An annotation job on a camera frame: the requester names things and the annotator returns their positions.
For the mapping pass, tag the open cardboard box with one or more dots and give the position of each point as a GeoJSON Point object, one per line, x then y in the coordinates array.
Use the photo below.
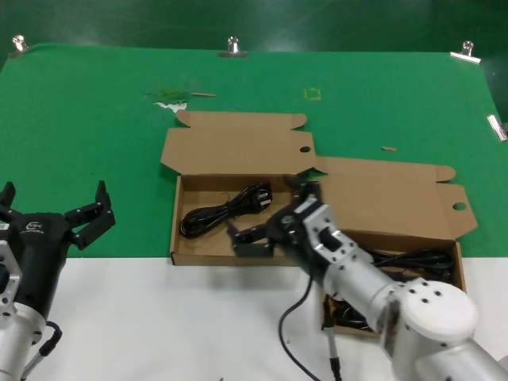
{"type": "Point", "coordinates": [238, 151]}
{"type": "Point", "coordinates": [381, 198]}

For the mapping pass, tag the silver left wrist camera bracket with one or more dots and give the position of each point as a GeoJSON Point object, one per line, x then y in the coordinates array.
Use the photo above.
{"type": "Point", "coordinates": [10, 278]}

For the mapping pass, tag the silver binder clip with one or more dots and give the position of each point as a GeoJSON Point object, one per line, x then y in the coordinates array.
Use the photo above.
{"type": "Point", "coordinates": [19, 44]}
{"type": "Point", "coordinates": [497, 128]}
{"type": "Point", "coordinates": [466, 53]}
{"type": "Point", "coordinates": [233, 49]}

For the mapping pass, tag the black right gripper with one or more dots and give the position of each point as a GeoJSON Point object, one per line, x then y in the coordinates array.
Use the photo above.
{"type": "Point", "coordinates": [287, 232]}

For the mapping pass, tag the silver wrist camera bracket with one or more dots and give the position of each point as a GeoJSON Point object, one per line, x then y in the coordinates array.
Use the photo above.
{"type": "Point", "coordinates": [317, 222]}
{"type": "Point", "coordinates": [10, 278]}

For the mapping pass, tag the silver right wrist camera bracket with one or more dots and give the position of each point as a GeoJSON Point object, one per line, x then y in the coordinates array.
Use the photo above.
{"type": "Point", "coordinates": [317, 222]}

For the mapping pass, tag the green table mat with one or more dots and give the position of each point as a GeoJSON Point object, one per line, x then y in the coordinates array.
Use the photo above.
{"type": "Point", "coordinates": [79, 139]}

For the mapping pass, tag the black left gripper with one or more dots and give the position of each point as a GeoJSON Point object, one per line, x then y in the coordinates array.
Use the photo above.
{"type": "Point", "coordinates": [39, 246]}

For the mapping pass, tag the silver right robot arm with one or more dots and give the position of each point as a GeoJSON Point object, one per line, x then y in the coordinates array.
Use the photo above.
{"type": "Point", "coordinates": [416, 317]}

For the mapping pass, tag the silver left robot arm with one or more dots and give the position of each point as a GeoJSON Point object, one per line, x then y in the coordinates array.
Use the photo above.
{"type": "Point", "coordinates": [16, 341]}

